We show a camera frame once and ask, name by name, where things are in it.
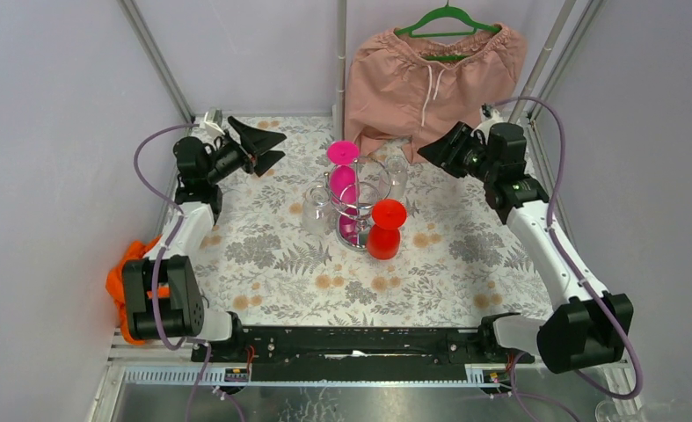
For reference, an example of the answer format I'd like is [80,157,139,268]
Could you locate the red plastic wine glass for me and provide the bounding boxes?
[367,199,407,260]

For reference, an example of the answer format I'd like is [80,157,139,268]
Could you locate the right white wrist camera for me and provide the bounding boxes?
[477,104,505,138]

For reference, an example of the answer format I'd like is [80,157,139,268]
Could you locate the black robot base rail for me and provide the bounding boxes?
[191,325,518,383]

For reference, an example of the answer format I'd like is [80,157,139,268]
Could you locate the magenta plastic wine glass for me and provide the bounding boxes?
[326,141,360,246]

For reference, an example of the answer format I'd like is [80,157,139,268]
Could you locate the clear wine glass left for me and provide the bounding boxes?
[302,185,331,236]

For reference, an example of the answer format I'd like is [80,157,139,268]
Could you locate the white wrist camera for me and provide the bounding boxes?
[477,104,505,138]
[199,108,224,139]

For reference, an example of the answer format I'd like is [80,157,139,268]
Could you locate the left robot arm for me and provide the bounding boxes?
[119,111,287,361]

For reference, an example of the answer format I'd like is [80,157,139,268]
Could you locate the chrome wine glass rack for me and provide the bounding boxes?
[324,156,389,252]

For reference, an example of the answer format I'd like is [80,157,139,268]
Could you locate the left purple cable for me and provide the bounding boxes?
[133,122,214,422]

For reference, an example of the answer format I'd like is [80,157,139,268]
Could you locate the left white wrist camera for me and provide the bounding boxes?
[199,108,224,139]

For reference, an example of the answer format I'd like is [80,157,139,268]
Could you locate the green clothes hanger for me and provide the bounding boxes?
[394,0,503,63]

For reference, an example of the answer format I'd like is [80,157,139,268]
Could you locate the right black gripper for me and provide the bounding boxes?
[417,121,498,184]

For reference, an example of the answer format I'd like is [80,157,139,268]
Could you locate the orange cloth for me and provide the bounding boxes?
[105,235,163,346]

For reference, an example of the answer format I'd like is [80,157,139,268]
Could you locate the pink shorts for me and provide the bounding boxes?
[344,23,528,164]

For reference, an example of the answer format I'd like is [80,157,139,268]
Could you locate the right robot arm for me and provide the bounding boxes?
[418,122,633,374]

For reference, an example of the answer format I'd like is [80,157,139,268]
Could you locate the clear ribbed wine glass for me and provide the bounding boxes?
[381,156,408,200]

